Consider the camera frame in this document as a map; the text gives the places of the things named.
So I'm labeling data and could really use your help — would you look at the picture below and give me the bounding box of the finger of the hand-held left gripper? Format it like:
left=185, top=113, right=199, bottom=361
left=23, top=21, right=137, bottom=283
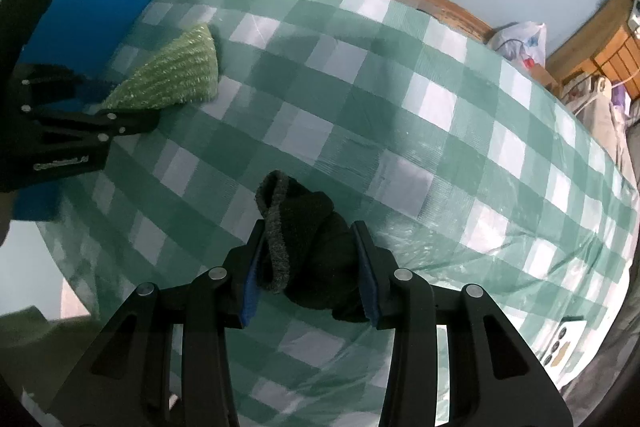
left=16, top=63, right=161, bottom=144

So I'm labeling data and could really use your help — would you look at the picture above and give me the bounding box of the green knitted cloth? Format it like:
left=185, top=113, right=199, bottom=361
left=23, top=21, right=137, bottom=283
left=100, top=23, right=221, bottom=112

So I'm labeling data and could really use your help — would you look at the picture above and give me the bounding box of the beige garment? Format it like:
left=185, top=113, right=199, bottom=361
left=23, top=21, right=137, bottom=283
left=560, top=74, right=640, bottom=208

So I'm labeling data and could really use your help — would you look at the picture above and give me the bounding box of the person's olive grey clothing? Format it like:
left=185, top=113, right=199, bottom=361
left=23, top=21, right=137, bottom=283
left=0, top=304, right=98, bottom=368

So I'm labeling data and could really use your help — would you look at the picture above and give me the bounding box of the white smartphone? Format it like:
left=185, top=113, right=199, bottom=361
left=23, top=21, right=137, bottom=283
left=542, top=316, right=587, bottom=366

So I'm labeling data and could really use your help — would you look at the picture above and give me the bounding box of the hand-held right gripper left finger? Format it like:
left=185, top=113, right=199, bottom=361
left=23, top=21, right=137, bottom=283
left=47, top=219, right=266, bottom=427

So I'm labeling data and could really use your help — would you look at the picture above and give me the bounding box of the green checked bedsheet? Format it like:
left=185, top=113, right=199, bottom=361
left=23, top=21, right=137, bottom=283
left=37, top=0, right=640, bottom=427

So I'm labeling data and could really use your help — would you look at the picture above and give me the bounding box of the blue-edged cardboard box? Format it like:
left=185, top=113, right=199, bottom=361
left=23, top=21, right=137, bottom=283
left=12, top=0, right=155, bottom=222

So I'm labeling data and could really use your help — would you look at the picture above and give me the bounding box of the white plastic bag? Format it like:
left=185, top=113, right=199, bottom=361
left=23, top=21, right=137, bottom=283
left=487, top=21, right=547, bottom=70

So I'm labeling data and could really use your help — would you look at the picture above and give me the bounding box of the dark knitted sock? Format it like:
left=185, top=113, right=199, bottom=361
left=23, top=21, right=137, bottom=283
left=255, top=170, right=373, bottom=324

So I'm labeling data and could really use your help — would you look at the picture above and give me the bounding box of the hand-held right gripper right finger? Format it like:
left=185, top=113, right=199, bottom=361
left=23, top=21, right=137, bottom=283
left=350, top=221, right=573, bottom=427

